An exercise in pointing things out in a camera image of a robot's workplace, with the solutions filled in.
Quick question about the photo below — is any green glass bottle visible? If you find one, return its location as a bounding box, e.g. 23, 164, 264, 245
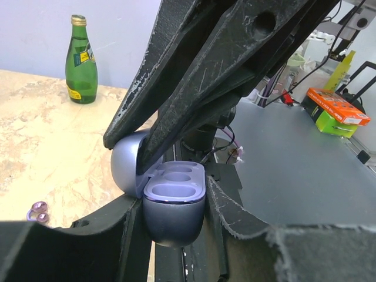
65, 15, 98, 104

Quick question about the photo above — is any blue-grey earbud charging case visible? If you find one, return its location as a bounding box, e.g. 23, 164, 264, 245
110, 130, 206, 247

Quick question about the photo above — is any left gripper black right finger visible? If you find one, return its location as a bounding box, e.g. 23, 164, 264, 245
204, 177, 375, 281

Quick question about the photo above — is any purple earbud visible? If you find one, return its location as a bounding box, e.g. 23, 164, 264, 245
26, 201, 49, 223

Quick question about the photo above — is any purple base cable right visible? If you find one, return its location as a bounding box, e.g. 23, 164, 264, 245
217, 126, 245, 165

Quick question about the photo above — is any background cables bundle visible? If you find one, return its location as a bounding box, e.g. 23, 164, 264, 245
252, 0, 376, 108

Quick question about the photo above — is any orange green box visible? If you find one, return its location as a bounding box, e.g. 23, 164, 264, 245
302, 88, 371, 138

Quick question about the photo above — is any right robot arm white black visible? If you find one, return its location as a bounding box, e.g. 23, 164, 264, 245
103, 0, 336, 173

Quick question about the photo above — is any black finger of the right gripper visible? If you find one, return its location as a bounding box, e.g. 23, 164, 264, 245
137, 1, 335, 173
103, 1, 234, 149

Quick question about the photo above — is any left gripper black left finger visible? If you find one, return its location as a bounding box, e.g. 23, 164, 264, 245
1, 195, 151, 281

